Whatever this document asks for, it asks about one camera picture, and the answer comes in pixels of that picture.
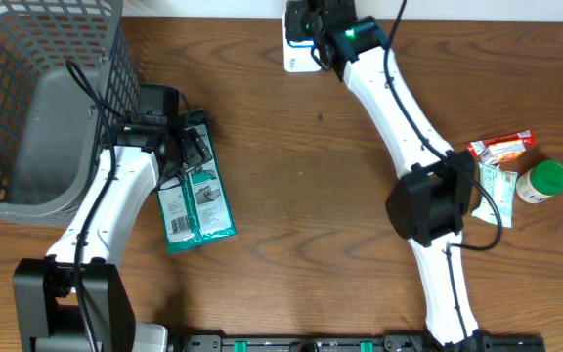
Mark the orange small box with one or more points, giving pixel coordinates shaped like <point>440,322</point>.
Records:
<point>502,152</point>

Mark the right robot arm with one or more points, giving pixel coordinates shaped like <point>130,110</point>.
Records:
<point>427,205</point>

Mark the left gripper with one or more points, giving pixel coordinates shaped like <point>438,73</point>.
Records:
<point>196,147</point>

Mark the large green box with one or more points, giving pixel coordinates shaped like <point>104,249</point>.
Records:
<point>194,209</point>

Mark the red stick sachet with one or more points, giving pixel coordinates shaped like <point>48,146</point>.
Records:
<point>527,137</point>

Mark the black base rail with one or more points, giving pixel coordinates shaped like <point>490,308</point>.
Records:
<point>387,343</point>

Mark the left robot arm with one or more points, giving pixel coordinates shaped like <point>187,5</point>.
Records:
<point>73,299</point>

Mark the green lid jar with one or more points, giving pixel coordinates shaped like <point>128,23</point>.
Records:
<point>543,181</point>

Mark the teal snack packet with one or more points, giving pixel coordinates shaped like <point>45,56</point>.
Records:
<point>500,185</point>

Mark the grey plastic mesh basket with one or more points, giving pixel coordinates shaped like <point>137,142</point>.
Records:
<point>58,59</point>

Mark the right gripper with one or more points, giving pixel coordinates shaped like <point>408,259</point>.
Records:
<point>299,26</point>

